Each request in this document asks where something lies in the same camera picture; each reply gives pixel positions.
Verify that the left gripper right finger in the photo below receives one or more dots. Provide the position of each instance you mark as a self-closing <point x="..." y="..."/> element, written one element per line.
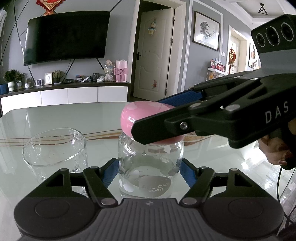
<point x="231" y="203"/>

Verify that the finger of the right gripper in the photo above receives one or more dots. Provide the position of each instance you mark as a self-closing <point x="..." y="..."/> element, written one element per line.
<point x="181" y="98"/>
<point x="175" y="122"/>

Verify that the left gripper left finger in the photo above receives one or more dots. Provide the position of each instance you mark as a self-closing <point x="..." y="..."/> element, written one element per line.
<point x="66" y="203"/>

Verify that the clear glass jar bottle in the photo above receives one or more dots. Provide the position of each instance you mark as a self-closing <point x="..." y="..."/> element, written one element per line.
<point x="148" y="171"/>

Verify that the person right hand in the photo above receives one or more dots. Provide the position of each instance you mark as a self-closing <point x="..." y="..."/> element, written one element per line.
<point x="279" y="146"/>

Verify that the white snack shelf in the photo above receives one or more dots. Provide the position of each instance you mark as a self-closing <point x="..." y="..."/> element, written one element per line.
<point x="216" y="70"/>

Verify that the clear drinking glass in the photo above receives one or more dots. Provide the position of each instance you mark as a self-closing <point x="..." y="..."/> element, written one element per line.
<point x="50" y="151"/>

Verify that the pink gift box with bow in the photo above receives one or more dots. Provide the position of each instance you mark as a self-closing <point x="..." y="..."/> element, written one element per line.
<point x="120" y="71"/>

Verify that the white interior door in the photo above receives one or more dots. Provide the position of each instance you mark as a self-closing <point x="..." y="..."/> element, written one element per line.
<point x="153" y="54"/>

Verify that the white tv cabinet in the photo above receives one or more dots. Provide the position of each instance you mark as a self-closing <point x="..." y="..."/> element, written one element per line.
<point x="89" y="92"/>

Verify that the plush doll bouquet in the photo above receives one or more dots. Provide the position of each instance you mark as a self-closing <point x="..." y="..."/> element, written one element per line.
<point x="109" y="67"/>

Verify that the small cactus plant pot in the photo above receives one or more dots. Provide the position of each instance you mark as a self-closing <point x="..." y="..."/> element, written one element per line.
<point x="57" y="76"/>

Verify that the potted plant white pot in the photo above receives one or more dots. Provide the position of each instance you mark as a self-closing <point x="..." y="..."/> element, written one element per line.
<point x="10" y="77"/>

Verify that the framed wall painting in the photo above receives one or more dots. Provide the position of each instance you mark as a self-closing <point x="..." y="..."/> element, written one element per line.
<point x="206" y="31"/>

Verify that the black wall television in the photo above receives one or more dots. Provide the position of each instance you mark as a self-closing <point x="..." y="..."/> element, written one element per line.
<point x="65" y="36"/>

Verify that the white photo frame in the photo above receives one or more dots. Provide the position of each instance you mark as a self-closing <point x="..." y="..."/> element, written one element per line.
<point x="48" y="78"/>

